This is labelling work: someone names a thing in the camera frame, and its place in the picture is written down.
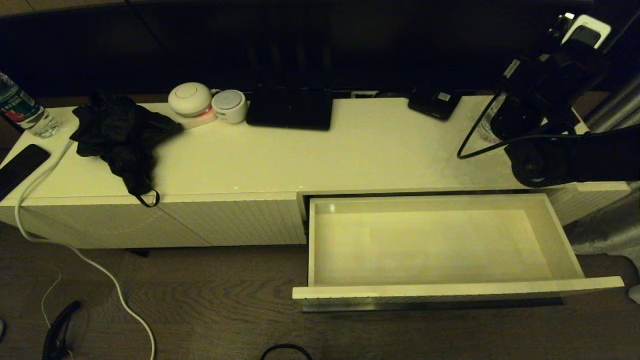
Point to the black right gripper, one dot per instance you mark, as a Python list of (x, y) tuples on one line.
[(555, 80)]

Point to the clear bottle with grey cap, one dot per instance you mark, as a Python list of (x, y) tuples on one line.
[(487, 127)]

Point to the white low cabinet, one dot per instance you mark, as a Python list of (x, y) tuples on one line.
[(300, 155)]

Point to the small black device with label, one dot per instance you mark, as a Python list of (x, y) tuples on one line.
[(434, 106)]

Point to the grey curtain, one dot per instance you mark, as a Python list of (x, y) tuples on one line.
[(615, 225)]

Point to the black flat box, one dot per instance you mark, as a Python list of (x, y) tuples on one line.
[(290, 110)]

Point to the small white cylinder speaker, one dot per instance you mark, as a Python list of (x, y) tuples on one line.
[(229, 106)]

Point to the flat white base with red light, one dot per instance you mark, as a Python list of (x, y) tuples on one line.
[(200, 120)]

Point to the white round dome device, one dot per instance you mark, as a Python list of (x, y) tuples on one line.
[(189, 99)]

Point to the black crumpled cloth bag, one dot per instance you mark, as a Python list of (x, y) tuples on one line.
[(120, 135)]

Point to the water bottle with green label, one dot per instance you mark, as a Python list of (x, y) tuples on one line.
[(22, 110)]

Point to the black smartphone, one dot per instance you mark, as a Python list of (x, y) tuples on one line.
[(20, 170)]

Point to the dark framed wall panel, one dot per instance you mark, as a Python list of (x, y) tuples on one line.
[(615, 45)]

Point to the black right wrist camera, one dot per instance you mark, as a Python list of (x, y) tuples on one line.
[(515, 120)]

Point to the white wall socket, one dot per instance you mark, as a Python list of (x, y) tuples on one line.
[(365, 94)]

